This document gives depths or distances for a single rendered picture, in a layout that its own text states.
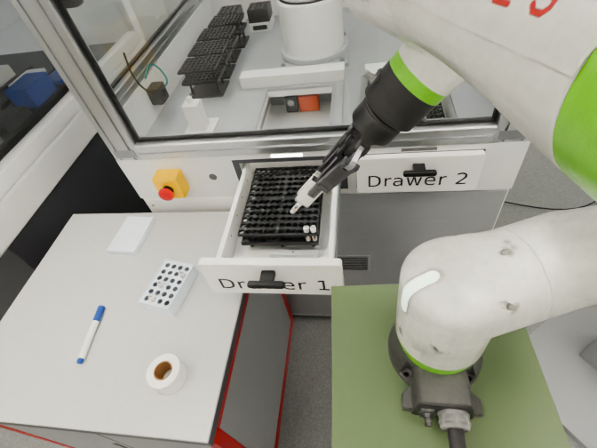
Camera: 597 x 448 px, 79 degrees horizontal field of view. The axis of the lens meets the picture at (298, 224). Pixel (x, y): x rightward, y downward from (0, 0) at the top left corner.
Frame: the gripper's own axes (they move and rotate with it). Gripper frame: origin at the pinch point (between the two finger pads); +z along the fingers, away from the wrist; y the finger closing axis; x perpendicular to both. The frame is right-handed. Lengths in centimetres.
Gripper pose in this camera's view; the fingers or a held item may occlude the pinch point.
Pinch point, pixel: (312, 189)
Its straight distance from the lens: 68.6
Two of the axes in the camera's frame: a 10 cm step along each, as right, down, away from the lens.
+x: 8.3, 5.1, 2.5
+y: -2.2, 6.9, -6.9
